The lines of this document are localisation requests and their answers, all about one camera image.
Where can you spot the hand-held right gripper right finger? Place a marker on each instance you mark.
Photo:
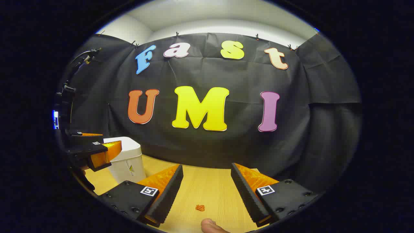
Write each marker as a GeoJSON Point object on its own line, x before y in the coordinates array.
{"type": "Point", "coordinates": [245, 194]}

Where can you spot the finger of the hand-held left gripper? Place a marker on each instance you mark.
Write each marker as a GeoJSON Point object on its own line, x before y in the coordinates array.
{"type": "Point", "coordinates": [76, 132]}
{"type": "Point", "coordinates": [84, 152]}

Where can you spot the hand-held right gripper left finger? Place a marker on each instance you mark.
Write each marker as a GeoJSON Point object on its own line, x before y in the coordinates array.
{"type": "Point", "coordinates": [171, 194]}

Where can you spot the orange paper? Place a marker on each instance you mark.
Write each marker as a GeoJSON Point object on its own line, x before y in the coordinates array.
{"type": "Point", "coordinates": [200, 208]}

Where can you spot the white desktop garbage bin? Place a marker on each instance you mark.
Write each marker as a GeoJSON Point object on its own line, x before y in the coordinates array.
{"type": "Point", "coordinates": [127, 165]}

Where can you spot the wooden desktop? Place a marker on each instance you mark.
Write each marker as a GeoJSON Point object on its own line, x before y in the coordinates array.
{"type": "Point", "coordinates": [207, 187]}

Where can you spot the computer monitor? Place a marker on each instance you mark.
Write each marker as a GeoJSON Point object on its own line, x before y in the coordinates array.
{"type": "Point", "coordinates": [55, 119]}

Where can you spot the black backdrop cloth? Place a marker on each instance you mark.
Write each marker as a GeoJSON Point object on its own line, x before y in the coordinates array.
{"type": "Point", "coordinates": [226, 152]}

